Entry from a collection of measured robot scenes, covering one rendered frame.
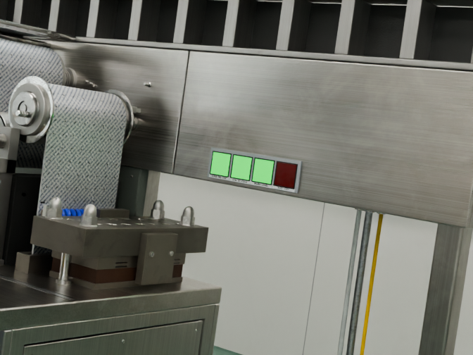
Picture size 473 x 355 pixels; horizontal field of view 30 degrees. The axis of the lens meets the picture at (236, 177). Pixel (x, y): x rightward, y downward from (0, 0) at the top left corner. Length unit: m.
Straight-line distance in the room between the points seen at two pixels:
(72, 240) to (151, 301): 0.22
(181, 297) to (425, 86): 0.70
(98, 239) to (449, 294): 0.74
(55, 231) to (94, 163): 0.26
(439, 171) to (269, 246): 3.07
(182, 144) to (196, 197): 2.96
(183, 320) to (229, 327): 2.97
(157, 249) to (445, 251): 0.62
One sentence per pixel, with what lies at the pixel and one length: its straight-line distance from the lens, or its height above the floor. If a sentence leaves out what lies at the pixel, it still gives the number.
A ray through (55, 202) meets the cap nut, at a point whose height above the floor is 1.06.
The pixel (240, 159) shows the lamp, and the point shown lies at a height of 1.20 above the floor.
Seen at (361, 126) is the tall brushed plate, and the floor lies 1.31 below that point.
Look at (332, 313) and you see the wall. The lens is 4.58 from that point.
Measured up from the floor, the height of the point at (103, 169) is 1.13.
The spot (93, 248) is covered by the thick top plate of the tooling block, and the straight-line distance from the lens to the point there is 1.82.
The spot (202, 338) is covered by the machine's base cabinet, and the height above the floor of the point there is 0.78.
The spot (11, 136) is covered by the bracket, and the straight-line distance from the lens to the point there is 1.99.
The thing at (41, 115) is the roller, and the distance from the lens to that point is 1.95.
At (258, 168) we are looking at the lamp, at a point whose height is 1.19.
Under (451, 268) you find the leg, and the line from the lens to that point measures 1.93.
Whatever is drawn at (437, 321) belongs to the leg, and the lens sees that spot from 1.95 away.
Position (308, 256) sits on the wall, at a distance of 4.64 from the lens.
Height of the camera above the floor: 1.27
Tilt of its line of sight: 3 degrees down
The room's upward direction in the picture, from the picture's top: 8 degrees clockwise
